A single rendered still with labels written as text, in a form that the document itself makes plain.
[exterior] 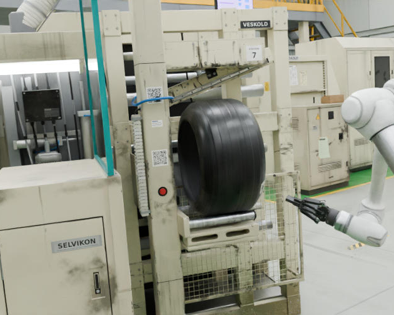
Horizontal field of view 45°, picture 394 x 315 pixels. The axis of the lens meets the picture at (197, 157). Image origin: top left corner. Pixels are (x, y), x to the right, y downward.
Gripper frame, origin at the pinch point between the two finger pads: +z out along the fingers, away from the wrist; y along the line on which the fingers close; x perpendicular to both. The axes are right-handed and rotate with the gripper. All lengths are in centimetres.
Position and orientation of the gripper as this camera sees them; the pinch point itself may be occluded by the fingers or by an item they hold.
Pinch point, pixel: (293, 200)
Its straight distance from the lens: 220.9
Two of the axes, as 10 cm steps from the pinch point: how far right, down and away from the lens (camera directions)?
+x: 5.2, -4.7, 7.1
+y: -0.8, 8.1, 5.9
